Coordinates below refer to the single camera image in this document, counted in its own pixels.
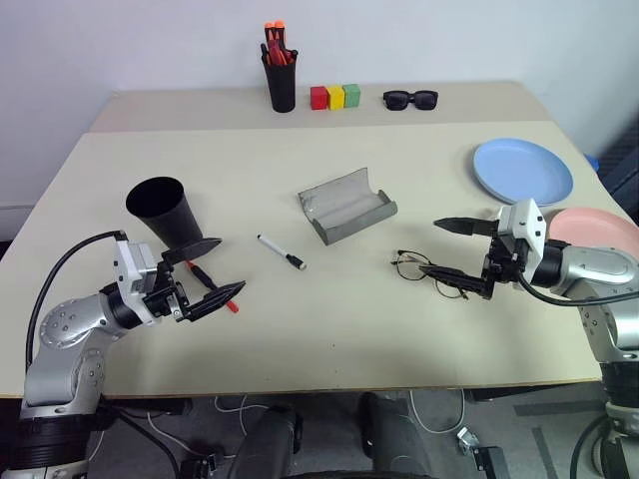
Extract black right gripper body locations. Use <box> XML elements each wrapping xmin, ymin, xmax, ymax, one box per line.
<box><xmin>480</xmin><ymin>234</ymin><xmax>531</xmax><ymax>288</ymax></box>

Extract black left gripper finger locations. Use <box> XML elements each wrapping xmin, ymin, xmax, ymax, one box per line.
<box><xmin>160</xmin><ymin>238</ymin><xmax>224</xmax><ymax>265</ymax></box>
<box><xmin>186</xmin><ymin>279</ymin><xmax>248</xmax><ymax>322</ymax></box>

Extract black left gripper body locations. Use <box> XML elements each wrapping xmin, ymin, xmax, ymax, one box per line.
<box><xmin>141</xmin><ymin>260</ymin><xmax>194</xmax><ymax>324</ymax></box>

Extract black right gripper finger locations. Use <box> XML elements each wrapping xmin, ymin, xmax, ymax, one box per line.
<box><xmin>432</xmin><ymin>216</ymin><xmax>501</xmax><ymax>237</ymax></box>
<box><xmin>418</xmin><ymin>263</ymin><xmax>496</xmax><ymax>301</ymax></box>

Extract red and black pen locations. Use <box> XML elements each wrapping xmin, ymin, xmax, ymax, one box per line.
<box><xmin>185</xmin><ymin>258</ymin><xmax>242</xmax><ymax>315</ymax></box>

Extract empty black cup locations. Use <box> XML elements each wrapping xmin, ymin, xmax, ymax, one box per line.
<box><xmin>125</xmin><ymin>176</ymin><xmax>208</xmax><ymax>251</ymax></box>

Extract blue plate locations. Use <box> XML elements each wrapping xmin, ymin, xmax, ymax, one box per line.
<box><xmin>471</xmin><ymin>137</ymin><xmax>575</xmax><ymax>209</ymax></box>

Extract white marker black cap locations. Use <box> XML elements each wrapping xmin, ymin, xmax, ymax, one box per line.
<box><xmin>256</xmin><ymin>233</ymin><xmax>308</xmax><ymax>272</ymax></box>

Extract pink plate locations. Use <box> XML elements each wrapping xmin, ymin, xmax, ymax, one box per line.
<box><xmin>545</xmin><ymin>206</ymin><xmax>636</xmax><ymax>251</ymax></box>

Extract grey open glasses case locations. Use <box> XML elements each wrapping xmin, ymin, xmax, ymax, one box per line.
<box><xmin>297</xmin><ymin>167</ymin><xmax>399</xmax><ymax>247</ymax></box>

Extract black sunglasses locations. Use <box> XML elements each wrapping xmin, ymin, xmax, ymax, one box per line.
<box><xmin>381</xmin><ymin>89</ymin><xmax>440</xmax><ymax>113</ymax></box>

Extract dark grey rounded shape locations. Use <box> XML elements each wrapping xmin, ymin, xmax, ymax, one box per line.
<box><xmin>358</xmin><ymin>391</ymin><xmax>441</xmax><ymax>479</ymax></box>
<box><xmin>233</xmin><ymin>402</ymin><xmax>305</xmax><ymax>479</ymax></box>

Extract black ribbed equipment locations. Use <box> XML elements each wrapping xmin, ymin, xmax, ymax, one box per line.
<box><xmin>595</xmin><ymin>118</ymin><xmax>639</xmax><ymax>227</ymax></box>

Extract grey caster wheel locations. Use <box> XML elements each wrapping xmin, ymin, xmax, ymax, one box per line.
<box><xmin>455</xmin><ymin>426</ymin><xmax>483</xmax><ymax>456</ymax></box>

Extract black floor box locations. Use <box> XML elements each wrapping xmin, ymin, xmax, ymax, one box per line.
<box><xmin>178</xmin><ymin>452</ymin><xmax>225</xmax><ymax>479</ymax></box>

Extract black pen holder cup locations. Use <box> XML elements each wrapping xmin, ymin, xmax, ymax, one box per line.
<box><xmin>262</xmin><ymin>52</ymin><xmax>300</xmax><ymax>115</ymax></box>

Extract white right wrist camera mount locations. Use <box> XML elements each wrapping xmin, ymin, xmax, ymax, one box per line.
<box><xmin>495</xmin><ymin>198</ymin><xmax>551</xmax><ymax>273</ymax></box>

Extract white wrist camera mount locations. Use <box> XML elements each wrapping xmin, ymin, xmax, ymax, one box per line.
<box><xmin>111</xmin><ymin>239</ymin><xmax>162</xmax><ymax>301</ymax></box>
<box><xmin>495</xmin><ymin>198</ymin><xmax>551</xmax><ymax>273</ymax></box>

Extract thin wire-rim eyeglasses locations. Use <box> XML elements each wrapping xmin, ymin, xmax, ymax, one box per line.
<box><xmin>389</xmin><ymin>248</ymin><xmax>471</xmax><ymax>301</ymax></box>

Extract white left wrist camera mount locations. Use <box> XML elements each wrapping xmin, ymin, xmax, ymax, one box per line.
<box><xmin>111</xmin><ymin>239</ymin><xmax>162</xmax><ymax>301</ymax></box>

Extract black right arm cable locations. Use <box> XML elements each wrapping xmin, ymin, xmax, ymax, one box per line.
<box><xmin>515</xmin><ymin>268</ymin><xmax>639</xmax><ymax>307</ymax></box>

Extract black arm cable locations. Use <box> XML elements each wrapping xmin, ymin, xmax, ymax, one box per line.
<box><xmin>26</xmin><ymin>230</ymin><xmax>127</xmax><ymax>371</ymax></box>
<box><xmin>515</xmin><ymin>268</ymin><xmax>639</xmax><ymax>307</ymax></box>

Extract white floor cable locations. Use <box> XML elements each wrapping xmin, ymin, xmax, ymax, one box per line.
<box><xmin>146</xmin><ymin>392</ymin><xmax>252</xmax><ymax>459</ymax></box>
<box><xmin>407</xmin><ymin>388</ymin><xmax>469</xmax><ymax>436</ymax></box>

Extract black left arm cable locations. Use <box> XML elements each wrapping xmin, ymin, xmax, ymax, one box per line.
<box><xmin>26</xmin><ymin>230</ymin><xmax>127</xmax><ymax>371</ymax></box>

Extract black metal floor bracket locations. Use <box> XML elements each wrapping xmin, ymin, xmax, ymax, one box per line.
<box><xmin>468</xmin><ymin>445</ymin><xmax>511</xmax><ymax>479</ymax></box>

